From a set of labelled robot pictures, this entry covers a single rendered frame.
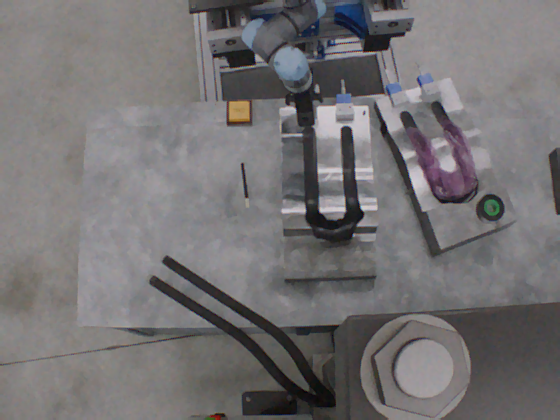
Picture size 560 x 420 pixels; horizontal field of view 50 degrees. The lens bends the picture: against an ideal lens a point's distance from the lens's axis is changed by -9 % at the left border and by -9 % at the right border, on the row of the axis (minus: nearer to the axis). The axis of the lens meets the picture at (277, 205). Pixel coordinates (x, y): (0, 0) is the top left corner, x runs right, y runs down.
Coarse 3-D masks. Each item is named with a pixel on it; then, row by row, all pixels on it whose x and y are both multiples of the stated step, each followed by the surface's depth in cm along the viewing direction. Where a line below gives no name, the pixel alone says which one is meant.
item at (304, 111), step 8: (296, 96) 167; (304, 96) 167; (296, 104) 168; (304, 104) 168; (312, 104) 170; (296, 112) 169; (304, 112) 169; (312, 112) 169; (304, 120) 170; (312, 120) 170
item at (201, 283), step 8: (168, 256) 186; (168, 264) 185; (176, 264) 184; (176, 272) 184; (184, 272) 183; (192, 272) 183; (192, 280) 181; (200, 280) 181; (200, 288) 181; (208, 288) 179; (216, 288) 179; (216, 296) 178; (224, 296) 177; (224, 304) 177; (232, 304) 176; (240, 304) 176; (240, 312) 175; (248, 312) 174; (256, 320) 173; (264, 320) 172
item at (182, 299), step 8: (152, 280) 184; (160, 280) 184; (160, 288) 183; (168, 288) 182; (168, 296) 182; (176, 296) 181; (184, 296) 181; (184, 304) 180; (192, 304) 179; (200, 304) 180; (200, 312) 178; (208, 312) 178; (208, 320) 178; (216, 320) 177; (224, 320) 177
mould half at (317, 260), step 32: (288, 128) 188; (320, 128) 188; (352, 128) 188; (288, 160) 187; (320, 160) 186; (288, 192) 181; (320, 192) 181; (288, 224) 177; (288, 256) 182; (320, 256) 182; (352, 256) 181
